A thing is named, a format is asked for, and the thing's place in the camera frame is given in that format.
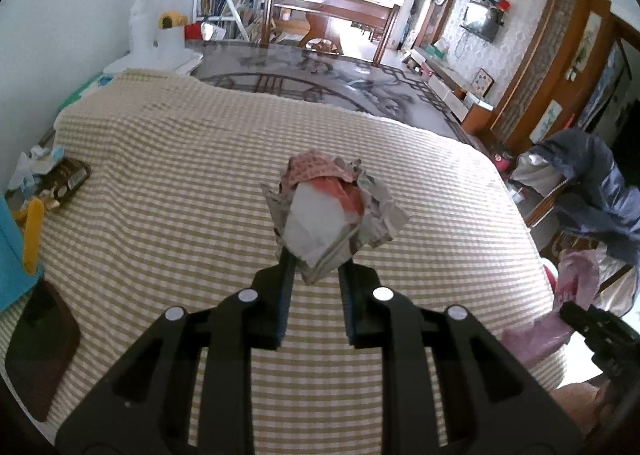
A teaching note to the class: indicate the grey patterned rug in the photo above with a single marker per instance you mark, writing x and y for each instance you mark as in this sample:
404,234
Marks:
354,84

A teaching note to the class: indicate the wall mounted television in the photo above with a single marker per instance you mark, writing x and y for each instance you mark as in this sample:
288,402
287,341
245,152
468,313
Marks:
483,19

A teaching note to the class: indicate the blue grey jacket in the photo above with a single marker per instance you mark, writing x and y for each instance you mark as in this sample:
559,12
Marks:
598,202

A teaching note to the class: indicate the framed picture on cabinet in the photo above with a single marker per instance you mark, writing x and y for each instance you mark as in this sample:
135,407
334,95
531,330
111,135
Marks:
481,83

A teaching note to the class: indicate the white desk lamp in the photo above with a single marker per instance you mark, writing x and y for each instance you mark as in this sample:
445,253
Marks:
154,48

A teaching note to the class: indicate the dark snack wrapper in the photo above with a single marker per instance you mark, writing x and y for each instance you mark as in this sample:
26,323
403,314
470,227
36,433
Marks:
60,184

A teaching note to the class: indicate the person's right hand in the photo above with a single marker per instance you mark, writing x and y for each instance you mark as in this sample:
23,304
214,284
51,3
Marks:
587,405

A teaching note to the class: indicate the blue box with yellow handle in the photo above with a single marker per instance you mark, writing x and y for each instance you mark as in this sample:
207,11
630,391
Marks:
14,280

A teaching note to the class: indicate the yellow toy on lamp base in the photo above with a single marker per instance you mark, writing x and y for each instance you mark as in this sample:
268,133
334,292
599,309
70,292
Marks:
172,19

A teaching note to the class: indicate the red container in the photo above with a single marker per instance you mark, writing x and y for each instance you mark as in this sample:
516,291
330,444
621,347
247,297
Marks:
192,31

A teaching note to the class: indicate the wooden chair under jacket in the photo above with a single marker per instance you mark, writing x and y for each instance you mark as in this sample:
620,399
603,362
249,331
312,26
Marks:
537,186

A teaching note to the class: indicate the white low tv cabinet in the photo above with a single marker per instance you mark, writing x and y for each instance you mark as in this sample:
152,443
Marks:
472,112

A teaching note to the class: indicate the newspaper ball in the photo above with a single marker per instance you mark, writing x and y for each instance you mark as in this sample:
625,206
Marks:
325,209

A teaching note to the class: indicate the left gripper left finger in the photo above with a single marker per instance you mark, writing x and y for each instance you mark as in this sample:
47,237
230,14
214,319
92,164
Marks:
185,386

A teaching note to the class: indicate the pink plastic bag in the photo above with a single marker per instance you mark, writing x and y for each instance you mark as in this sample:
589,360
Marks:
578,282

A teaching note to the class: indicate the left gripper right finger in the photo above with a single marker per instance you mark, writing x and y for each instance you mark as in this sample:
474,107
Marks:
449,386

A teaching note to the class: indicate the dark brown tray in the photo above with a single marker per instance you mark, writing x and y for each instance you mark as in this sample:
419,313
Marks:
44,342

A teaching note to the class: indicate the beige checkered table cloth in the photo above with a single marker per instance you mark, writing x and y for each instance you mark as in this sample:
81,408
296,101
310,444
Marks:
174,213

